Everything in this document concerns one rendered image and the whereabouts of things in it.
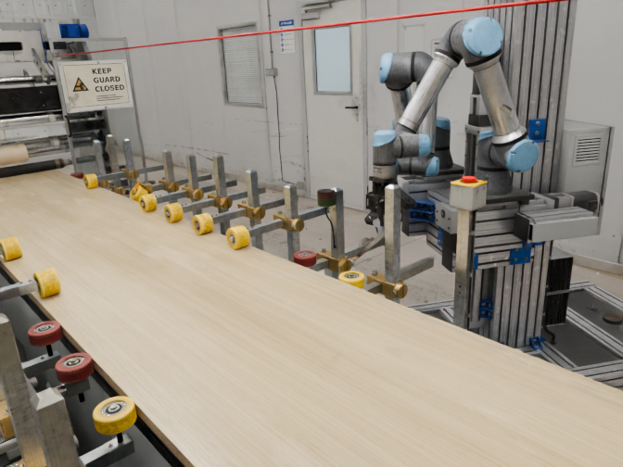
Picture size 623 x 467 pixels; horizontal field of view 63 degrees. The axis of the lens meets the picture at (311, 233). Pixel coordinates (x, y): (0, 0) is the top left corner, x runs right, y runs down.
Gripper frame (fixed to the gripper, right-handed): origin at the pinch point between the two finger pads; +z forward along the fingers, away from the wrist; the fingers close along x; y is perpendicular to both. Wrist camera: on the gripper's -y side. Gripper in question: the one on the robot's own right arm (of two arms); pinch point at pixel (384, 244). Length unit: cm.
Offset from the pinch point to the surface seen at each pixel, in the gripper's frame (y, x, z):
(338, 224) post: -30.9, -5.8, -17.3
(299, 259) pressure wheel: -46.0, -1.6, -7.5
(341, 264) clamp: -32.3, -7.9, -3.3
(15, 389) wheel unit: -139, -33, -19
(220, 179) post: -31, 69, -23
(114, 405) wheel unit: -124, -35, -9
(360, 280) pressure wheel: -45, -29, -8
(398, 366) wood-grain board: -73, -66, -8
